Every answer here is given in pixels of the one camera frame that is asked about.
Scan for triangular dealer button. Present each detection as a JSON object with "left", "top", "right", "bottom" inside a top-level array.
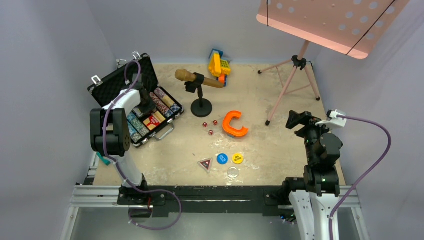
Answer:
[{"left": 197, "top": 158, "right": 213, "bottom": 173}]

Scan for clear round button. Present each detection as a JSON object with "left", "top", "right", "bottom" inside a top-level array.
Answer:
[{"left": 227, "top": 166, "right": 240, "bottom": 179}]

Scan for red poker chip row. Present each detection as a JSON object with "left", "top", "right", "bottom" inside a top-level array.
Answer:
[{"left": 149, "top": 92, "right": 174, "bottom": 118}]

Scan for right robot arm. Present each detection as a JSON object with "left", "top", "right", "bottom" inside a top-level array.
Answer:
[{"left": 280, "top": 110, "right": 346, "bottom": 240}]

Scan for blue card deck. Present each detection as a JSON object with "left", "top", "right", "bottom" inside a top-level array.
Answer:
[{"left": 132, "top": 107, "right": 146, "bottom": 118}]

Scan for toy brick truck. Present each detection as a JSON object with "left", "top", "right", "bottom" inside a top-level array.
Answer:
[{"left": 208, "top": 48, "right": 231, "bottom": 87}]

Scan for teal plastic clip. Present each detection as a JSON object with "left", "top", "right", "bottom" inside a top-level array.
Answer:
[{"left": 96, "top": 152, "right": 111, "bottom": 166}]

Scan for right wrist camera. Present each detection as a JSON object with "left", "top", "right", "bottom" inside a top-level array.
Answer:
[{"left": 315, "top": 109, "right": 347, "bottom": 130}]

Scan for purple yellow chip row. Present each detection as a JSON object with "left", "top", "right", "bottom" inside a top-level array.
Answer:
[{"left": 154, "top": 87, "right": 181, "bottom": 113}]

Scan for red texas card deck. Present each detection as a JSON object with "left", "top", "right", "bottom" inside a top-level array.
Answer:
[{"left": 142, "top": 111, "right": 166, "bottom": 131}]

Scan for black poker chip case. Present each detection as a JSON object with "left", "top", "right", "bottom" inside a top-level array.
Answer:
[{"left": 87, "top": 51, "right": 185, "bottom": 148}]

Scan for black aluminium base frame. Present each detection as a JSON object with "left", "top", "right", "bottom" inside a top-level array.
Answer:
[{"left": 60, "top": 185, "right": 370, "bottom": 240}]

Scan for yellow big blind button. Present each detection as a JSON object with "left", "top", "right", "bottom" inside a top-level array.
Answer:
[{"left": 232, "top": 153, "right": 244, "bottom": 165}]

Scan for gold microphone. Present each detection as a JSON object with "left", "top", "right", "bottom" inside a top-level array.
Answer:
[{"left": 175, "top": 69, "right": 224, "bottom": 89}]

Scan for black microphone stand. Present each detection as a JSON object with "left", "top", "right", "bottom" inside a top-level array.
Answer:
[{"left": 184, "top": 82, "right": 213, "bottom": 118}]

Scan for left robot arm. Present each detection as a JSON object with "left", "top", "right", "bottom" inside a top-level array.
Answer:
[{"left": 89, "top": 74, "right": 155, "bottom": 205}]

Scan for pink music stand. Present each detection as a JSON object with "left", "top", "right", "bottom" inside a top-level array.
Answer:
[{"left": 256, "top": 0, "right": 409, "bottom": 126}]

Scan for blue small blind button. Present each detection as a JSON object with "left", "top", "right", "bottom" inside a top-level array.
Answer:
[{"left": 216, "top": 153, "right": 229, "bottom": 165}]

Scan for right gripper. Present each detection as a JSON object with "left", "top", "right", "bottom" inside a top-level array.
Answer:
[{"left": 286, "top": 109, "right": 336, "bottom": 163}]

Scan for orange C-shaped track piece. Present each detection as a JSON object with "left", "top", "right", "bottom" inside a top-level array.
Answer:
[{"left": 221, "top": 110, "right": 250, "bottom": 139}]

